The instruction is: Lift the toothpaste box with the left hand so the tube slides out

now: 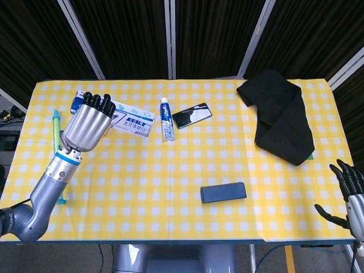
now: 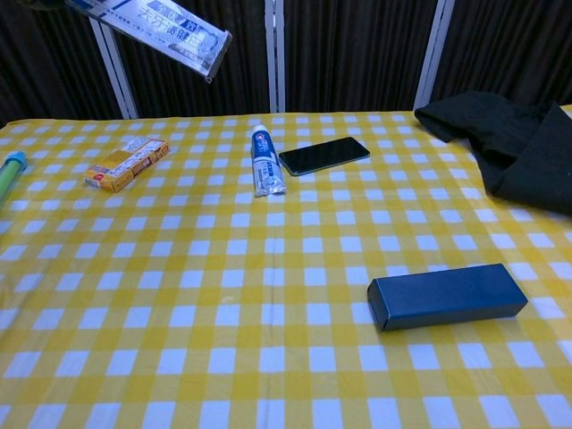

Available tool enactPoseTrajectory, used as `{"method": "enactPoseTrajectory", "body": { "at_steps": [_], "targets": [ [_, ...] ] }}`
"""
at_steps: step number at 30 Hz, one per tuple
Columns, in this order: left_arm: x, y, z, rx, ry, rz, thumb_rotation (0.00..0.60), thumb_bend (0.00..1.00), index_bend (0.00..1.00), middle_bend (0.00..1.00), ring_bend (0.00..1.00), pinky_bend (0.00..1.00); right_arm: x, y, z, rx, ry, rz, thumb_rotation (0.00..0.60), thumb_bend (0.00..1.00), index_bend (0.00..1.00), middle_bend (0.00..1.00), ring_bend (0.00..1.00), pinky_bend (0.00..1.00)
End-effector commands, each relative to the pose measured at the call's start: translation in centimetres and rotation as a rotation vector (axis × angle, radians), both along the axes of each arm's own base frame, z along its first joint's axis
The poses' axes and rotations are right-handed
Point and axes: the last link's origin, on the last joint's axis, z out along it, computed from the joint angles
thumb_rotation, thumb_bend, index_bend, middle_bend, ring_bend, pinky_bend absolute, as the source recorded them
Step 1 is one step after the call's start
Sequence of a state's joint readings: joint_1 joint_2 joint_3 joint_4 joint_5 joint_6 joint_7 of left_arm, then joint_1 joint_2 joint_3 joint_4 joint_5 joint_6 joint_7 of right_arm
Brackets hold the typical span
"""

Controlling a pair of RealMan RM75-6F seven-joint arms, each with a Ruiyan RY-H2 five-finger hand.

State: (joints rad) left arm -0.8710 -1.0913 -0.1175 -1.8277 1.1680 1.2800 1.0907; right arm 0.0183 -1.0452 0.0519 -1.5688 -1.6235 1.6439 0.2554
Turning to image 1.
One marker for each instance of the blue white toothpaste tube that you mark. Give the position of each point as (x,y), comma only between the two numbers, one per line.
(167,122)

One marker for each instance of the green toothbrush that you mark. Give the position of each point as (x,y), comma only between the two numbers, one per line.
(56,128)

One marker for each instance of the green flat item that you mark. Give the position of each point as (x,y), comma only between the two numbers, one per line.
(311,156)

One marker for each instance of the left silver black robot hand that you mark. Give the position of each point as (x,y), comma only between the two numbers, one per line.
(85,128)

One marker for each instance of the white table leg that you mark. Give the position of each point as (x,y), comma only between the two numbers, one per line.
(252,257)

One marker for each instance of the blue white toothpaste box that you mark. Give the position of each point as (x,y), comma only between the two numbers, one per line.
(133,122)

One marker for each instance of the white partition frame post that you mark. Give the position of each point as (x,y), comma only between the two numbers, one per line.
(11,99)
(347,66)
(170,39)
(81,37)
(256,37)

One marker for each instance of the yellow white checkered tablecloth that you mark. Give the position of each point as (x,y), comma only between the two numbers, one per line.
(159,170)

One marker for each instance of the black smartphone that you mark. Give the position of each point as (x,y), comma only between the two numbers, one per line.
(192,115)

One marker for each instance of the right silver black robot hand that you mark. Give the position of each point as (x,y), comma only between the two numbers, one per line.
(357,204)

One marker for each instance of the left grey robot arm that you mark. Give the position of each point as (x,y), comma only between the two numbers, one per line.
(42,193)

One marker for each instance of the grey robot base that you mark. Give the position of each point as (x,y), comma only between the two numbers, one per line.
(170,257)

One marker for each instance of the dark blue rectangular case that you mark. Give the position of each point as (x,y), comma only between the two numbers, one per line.
(223,192)

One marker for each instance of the black folded cloth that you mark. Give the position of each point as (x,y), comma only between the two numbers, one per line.
(281,119)

